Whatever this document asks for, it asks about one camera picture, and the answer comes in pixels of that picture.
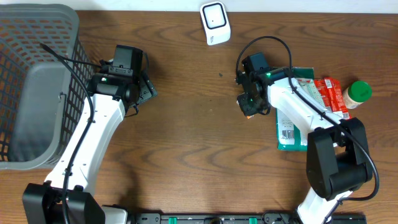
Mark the light green wipes pack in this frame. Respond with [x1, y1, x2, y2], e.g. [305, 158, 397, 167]
[297, 78, 331, 111]

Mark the red snack packet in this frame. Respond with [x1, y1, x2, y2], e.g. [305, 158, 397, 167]
[314, 79, 331, 108]

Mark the green lid seasoning jar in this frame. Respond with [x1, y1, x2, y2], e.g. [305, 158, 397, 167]
[343, 80, 373, 109]

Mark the red stick sachet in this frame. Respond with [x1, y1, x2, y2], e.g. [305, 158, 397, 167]
[324, 78, 351, 119]

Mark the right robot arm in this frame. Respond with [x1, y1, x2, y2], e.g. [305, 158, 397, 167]
[236, 68, 374, 223]

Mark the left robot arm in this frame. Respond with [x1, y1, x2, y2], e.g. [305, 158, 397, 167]
[22, 72, 157, 223]

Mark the white barcode scanner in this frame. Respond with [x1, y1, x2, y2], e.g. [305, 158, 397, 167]
[200, 1, 231, 45]

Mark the grey plastic mesh basket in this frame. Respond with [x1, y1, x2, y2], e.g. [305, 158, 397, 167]
[1, 4, 94, 170]

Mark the right black cable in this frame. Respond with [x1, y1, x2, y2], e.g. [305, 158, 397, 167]
[235, 35, 380, 224]

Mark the black cable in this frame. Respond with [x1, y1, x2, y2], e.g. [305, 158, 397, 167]
[235, 35, 380, 224]
[39, 42, 103, 224]

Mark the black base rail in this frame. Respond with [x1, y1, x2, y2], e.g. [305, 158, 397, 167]
[102, 212, 368, 224]

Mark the left black cable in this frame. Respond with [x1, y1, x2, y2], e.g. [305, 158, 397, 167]
[39, 42, 103, 224]

